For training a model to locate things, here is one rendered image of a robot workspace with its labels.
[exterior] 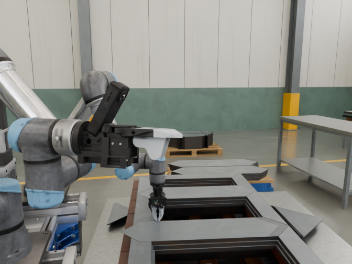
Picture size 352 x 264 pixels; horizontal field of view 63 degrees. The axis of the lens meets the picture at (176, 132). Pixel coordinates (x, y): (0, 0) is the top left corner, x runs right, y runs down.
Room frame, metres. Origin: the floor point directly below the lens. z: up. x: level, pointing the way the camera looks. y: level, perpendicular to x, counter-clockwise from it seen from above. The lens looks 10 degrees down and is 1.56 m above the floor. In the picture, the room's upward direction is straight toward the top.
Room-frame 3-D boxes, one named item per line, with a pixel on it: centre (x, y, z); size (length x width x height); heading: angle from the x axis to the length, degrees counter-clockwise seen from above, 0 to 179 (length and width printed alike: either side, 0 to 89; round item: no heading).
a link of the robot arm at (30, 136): (0.61, 0.29, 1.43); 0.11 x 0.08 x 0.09; 77
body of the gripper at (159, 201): (1.30, 0.09, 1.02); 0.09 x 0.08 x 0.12; 5
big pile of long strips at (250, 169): (2.29, -0.34, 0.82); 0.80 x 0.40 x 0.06; 94
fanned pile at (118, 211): (1.76, 0.36, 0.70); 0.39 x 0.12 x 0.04; 4
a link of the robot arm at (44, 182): (0.63, 0.29, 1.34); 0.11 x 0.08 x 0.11; 167
